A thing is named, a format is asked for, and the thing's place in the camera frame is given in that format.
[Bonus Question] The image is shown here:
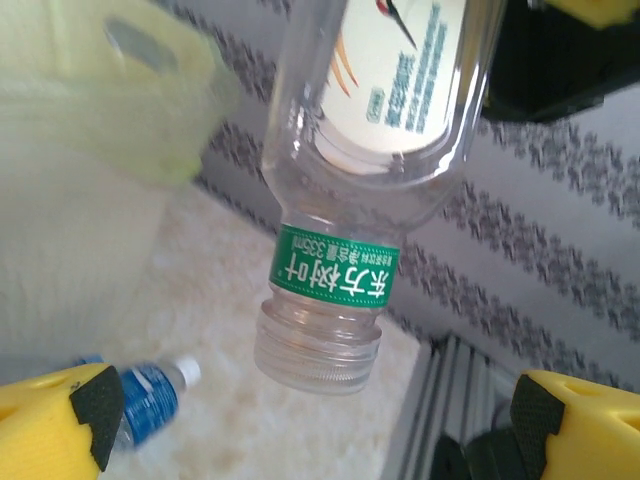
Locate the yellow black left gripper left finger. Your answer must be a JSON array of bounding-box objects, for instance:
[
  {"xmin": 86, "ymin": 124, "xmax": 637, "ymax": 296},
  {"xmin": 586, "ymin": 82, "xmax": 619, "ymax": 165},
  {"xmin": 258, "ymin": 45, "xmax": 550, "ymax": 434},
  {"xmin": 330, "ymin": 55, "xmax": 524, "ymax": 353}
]
[{"xmin": 0, "ymin": 363, "xmax": 126, "ymax": 480}]

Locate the yellow-green bin liner bag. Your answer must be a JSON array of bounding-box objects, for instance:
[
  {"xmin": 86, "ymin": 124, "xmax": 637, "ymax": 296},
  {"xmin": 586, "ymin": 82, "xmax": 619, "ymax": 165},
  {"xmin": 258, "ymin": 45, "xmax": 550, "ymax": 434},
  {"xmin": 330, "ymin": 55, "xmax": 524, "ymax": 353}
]
[{"xmin": 0, "ymin": 0, "xmax": 239, "ymax": 189}]

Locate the white plastic bin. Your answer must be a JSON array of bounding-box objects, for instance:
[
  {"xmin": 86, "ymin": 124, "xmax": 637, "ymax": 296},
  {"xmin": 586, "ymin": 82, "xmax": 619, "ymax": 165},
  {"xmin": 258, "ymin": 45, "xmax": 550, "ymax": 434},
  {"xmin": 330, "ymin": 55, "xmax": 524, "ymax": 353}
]
[{"xmin": 0, "ymin": 139, "xmax": 176, "ymax": 361}]

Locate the water bottle blue label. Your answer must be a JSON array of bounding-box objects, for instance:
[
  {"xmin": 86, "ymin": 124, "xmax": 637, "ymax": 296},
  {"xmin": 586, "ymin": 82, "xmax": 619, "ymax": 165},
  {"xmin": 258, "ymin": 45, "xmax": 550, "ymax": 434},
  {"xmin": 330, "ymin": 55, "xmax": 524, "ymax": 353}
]
[{"xmin": 74, "ymin": 353, "xmax": 203, "ymax": 454}]

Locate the aluminium right side rail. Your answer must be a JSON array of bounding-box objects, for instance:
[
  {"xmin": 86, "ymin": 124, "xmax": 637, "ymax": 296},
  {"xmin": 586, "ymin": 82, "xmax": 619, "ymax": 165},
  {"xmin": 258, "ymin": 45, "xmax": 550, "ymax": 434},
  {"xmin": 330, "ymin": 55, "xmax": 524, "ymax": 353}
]
[{"xmin": 387, "ymin": 333, "xmax": 524, "ymax": 480}]

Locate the clear bottle cream label green band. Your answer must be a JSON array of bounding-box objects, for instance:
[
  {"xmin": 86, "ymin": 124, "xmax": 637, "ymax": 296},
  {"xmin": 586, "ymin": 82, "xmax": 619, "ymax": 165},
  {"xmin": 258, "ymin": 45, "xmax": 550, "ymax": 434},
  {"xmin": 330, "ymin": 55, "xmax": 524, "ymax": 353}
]
[{"xmin": 252, "ymin": 0, "xmax": 507, "ymax": 397}]

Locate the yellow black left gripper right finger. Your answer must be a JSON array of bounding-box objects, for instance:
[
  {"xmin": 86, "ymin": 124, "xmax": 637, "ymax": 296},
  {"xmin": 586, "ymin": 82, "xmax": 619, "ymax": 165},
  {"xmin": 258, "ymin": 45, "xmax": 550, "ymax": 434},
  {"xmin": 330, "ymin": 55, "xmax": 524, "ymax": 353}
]
[{"xmin": 509, "ymin": 370, "xmax": 640, "ymax": 480}]

